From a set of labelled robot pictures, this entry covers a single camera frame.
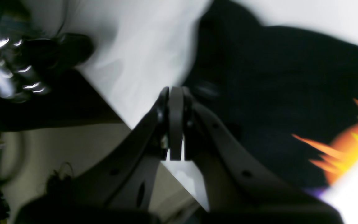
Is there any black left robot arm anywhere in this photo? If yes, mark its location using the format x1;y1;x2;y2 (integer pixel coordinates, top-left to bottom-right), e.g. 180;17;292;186
0;0;95;103

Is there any black T-shirt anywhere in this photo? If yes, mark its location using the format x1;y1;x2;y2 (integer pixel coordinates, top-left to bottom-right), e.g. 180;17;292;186
184;0;358;195

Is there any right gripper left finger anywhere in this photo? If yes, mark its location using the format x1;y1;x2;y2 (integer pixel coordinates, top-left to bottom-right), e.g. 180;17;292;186
15;87;169;224

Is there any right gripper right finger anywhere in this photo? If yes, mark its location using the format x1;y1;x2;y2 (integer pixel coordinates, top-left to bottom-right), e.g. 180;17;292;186
183;87;343;224

